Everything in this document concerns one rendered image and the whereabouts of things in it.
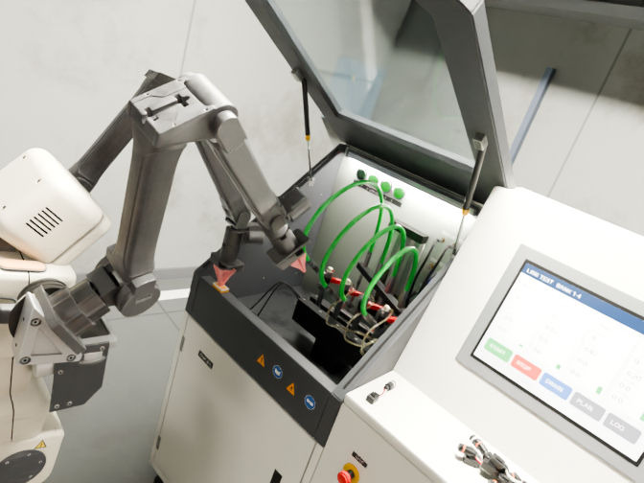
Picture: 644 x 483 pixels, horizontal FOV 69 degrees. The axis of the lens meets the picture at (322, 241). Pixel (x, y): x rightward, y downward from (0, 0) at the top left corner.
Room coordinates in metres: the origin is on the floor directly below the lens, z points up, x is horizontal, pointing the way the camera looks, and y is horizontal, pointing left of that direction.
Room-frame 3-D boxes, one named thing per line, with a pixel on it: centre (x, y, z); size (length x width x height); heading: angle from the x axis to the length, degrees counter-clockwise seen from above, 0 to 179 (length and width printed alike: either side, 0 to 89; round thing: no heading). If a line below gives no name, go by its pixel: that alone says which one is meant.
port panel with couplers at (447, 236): (1.49, -0.40, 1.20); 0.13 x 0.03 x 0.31; 53
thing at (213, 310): (1.23, 0.09, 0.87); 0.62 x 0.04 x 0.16; 53
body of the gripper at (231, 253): (1.36, 0.27, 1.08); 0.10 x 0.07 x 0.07; 53
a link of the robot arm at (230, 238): (1.37, 0.26, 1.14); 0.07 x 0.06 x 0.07; 133
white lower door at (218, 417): (1.22, 0.10, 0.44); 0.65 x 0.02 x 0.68; 53
